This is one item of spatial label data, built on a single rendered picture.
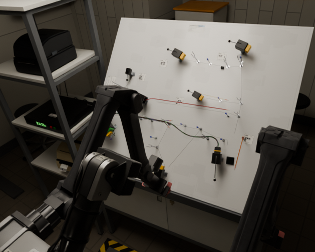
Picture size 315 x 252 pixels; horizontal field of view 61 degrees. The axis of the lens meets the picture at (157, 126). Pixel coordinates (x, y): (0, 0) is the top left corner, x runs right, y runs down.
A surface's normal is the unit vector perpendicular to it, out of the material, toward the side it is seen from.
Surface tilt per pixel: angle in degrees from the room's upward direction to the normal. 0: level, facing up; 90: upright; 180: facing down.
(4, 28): 90
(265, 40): 48
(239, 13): 90
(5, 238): 0
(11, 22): 90
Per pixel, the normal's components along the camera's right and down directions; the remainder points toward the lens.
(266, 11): -0.56, 0.52
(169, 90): -0.39, -0.14
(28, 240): -0.07, -0.81
